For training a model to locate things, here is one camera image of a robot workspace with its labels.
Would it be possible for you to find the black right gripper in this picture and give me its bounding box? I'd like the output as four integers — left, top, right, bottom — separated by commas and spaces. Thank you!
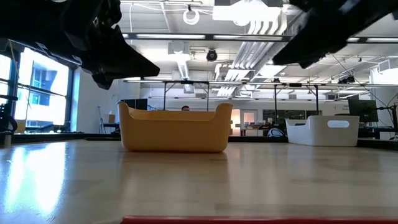
272, 0, 398, 69

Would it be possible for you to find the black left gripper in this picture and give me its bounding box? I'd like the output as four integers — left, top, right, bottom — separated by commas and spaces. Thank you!
52, 0, 161, 90

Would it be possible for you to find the black monitor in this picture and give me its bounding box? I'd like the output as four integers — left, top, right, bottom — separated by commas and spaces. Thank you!
347, 98, 379, 123

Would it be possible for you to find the yellow plastic bin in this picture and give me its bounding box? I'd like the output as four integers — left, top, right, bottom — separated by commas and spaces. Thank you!
117, 101, 234, 154

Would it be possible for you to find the white plastic bin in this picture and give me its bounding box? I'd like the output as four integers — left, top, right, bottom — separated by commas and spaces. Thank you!
285, 114, 361, 147

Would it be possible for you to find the red pencil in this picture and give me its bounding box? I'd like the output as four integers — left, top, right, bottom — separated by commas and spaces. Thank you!
120, 215, 398, 224

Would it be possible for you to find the black background station frame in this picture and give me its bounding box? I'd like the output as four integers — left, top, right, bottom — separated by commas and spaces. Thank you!
273, 82, 320, 116
162, 80, 210, 112

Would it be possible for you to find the white cable coil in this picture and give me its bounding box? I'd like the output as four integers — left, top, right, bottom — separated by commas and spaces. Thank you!
182, 8, 200, 26

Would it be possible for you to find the black aluminium table frame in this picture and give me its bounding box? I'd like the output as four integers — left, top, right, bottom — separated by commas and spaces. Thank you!
0, 132, 398, 152

